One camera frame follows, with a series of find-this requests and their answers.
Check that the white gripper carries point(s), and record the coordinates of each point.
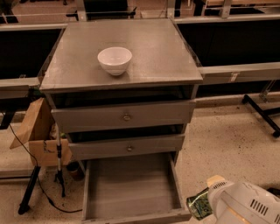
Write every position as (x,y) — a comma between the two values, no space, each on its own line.
(223,194)

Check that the grey middle drawer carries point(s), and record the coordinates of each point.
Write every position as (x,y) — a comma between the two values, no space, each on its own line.
(118,147)

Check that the grey top drawer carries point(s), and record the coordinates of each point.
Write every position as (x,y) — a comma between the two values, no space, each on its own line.
(110,117)

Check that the grey open bottom drawer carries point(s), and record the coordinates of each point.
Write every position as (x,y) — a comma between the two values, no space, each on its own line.
(140,189)

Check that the brass top drawer knob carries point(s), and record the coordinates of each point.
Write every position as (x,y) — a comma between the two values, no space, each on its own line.
(126,117)

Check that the grey wooden drawer cabinet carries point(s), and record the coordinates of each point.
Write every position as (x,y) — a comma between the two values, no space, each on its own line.
(122,91)

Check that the black caster wheel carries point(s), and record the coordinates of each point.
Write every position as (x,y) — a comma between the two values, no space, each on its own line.
(274,191)

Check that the black stand base right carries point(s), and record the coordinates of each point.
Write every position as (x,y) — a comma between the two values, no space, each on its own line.
(265,114)

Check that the dark round cup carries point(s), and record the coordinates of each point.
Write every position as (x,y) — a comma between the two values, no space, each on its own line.
(75,171)

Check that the white ceramic bowl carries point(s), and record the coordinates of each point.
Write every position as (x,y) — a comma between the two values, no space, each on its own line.
(114,60)

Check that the open cardboard box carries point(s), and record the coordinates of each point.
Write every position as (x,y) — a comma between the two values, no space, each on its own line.
(35,130)

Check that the black tripod stand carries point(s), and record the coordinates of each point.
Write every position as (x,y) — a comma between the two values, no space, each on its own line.
(39,176)

